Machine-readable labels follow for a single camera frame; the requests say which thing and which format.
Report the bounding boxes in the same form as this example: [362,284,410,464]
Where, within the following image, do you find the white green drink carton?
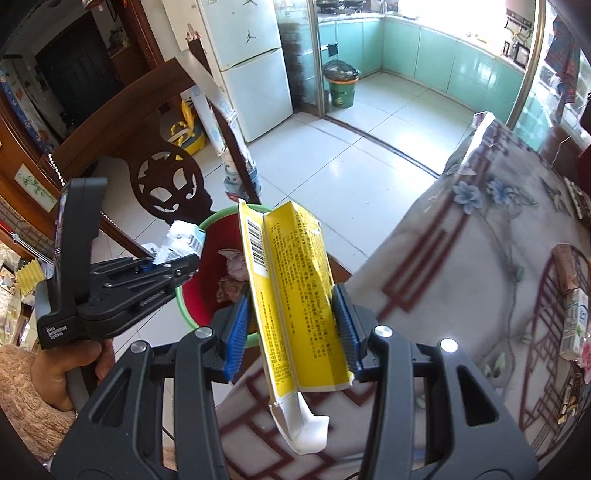
[558,288,591,361]

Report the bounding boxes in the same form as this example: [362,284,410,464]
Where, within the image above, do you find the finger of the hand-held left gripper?
[91,254,201,283]
[81,272,197,317]

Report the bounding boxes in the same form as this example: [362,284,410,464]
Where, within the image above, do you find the white wrapper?
[152,220,206,266]

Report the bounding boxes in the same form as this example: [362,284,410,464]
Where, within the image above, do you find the water bottle with grey strap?
[178,50,265,204]

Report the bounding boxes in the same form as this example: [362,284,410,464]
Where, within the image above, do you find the glass sliding door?
[277,0,331,118]
[505,0,591,153]

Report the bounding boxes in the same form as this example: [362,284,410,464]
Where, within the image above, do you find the brown snack packet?
[551,244,580,291]

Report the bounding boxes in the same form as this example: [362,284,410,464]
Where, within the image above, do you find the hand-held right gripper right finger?
[332,282,541,480]

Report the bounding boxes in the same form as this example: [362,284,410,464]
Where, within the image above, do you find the person's left hand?
[30,339,114,411]

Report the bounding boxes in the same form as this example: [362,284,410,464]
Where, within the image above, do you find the white fridge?
[196,0,294,144]

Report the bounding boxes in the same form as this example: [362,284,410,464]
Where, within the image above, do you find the yellow toy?
[168,99,206,155]

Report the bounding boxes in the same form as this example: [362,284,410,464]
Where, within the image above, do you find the crumpled brown paper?
[217,249,250,303]

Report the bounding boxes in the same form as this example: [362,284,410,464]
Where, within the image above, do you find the dark wooden cabinet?
[0,0,167,208]

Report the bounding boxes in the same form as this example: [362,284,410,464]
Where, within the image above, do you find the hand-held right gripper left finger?
[51,288,254,480]

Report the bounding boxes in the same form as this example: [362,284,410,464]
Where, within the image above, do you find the green bucket with bag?
[323,60,361,109]

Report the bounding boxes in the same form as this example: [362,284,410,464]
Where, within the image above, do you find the patterned hanging cloth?
[545,14,583,104]

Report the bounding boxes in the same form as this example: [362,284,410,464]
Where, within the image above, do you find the yellow carton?
[238,199,356,455]

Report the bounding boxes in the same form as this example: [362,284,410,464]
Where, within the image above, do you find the person's left forearm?
[0,344,77,462]

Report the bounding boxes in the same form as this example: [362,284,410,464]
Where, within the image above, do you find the dark carved wooden chair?
[44,34,265,264]

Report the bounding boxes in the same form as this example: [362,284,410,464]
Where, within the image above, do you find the red bin with green rim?
[175,206,262,348]

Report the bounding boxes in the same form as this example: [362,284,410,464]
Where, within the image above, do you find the teal kitchen cabinets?
[318,14,527,121]

